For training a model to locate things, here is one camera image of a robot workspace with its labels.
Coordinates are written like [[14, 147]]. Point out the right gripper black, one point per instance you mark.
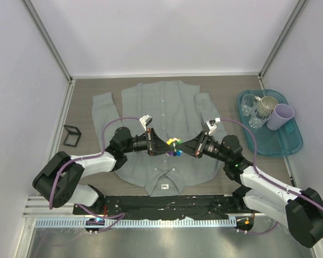
[[195, 147]]

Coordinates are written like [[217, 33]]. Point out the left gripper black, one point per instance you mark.
[[156, 146]]

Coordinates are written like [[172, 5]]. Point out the colourful pompom flower brooch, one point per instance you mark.
[[173, 142]]

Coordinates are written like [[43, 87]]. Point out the grey button-up shirt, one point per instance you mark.
[[178, 110]]

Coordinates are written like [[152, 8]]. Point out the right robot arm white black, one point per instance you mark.
[[300, 211]]

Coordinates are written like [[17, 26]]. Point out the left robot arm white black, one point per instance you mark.
[[59, 180]]

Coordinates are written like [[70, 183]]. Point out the clear glass cup front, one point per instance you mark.
[[259, 116]]

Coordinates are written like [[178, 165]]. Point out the clear glass cup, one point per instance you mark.
[[248, 103], [259, 116]]

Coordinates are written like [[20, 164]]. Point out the clear glass cup rear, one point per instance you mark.
[[248, 103]]

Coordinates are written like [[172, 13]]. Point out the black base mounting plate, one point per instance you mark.
[[197, 207]]

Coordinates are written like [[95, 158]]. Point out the metal cup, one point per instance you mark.
[[265, 106]]

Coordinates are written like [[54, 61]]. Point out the lilac plastic cup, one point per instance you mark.
[[281, 114]]

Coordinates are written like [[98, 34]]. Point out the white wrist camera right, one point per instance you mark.
[[212, 125]]

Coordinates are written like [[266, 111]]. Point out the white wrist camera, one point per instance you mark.
[[145, 121], [212, 125]]

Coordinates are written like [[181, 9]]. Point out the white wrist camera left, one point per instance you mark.
[[145, 121]]

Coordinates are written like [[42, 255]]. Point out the small black frame stand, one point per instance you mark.
[[72, 137]]

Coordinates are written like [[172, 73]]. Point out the slotted cable duct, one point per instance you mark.
[[125, 223]]

